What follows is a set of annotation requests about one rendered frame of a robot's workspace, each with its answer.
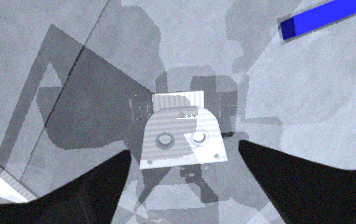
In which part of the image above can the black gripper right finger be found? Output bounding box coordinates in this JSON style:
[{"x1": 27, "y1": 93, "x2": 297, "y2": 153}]
[{"x1": 238, "y1": 140, "x2": 356, "y2": 224}]

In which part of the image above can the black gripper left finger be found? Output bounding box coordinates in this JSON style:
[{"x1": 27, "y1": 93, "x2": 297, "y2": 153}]
[{"x1": 0, "y1": 150, "x2": 132, "y2": 224}]

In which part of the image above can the blue flat bar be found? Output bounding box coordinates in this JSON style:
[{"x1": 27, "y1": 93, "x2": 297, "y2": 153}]
[{"x1": 281, "y1": 0, "x2": 356, "y2": 41}]

